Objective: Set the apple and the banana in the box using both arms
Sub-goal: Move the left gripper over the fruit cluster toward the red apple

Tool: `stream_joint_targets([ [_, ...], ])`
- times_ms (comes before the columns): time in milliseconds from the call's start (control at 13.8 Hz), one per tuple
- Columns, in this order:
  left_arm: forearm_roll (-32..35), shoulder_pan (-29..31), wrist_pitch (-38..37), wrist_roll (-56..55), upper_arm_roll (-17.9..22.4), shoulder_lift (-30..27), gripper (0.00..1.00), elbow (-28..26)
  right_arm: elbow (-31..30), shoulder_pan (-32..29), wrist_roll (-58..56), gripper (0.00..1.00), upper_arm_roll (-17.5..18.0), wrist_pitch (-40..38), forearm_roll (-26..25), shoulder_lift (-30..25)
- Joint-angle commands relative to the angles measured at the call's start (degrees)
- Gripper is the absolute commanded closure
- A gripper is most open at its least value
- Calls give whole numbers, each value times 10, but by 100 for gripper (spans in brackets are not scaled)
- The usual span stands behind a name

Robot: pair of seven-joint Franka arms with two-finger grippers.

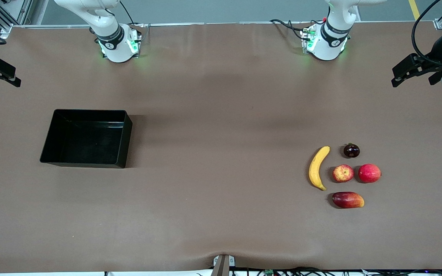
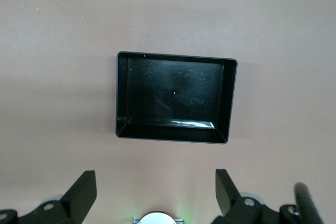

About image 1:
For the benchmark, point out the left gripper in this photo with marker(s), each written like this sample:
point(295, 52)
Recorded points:
point(437, 54)

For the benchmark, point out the black plastic box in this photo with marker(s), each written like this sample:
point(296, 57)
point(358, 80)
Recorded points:
point(86, 142)

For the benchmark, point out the red yellow streaked apple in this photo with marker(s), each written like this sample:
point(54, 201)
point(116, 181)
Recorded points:
point(343, 173)

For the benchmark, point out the yellow banana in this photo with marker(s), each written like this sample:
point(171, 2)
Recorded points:
point(315, 168)

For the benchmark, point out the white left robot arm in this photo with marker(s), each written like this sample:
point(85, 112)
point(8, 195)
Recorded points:
point(326, 46)

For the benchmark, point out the plain pink red apple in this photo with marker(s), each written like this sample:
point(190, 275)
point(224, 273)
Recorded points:
point(369, 173)

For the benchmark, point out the dark purple mangosteen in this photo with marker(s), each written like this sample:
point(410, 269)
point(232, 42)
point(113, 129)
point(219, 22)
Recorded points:
point(351, 151)

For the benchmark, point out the red yellow mango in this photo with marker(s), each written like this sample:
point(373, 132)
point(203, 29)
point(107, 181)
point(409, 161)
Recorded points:
point(347, 200)

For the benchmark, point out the brown table mat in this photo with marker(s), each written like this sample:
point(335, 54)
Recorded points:
point(221, 96)

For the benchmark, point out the small green circuit board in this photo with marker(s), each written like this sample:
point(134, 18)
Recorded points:
point(269, 272)

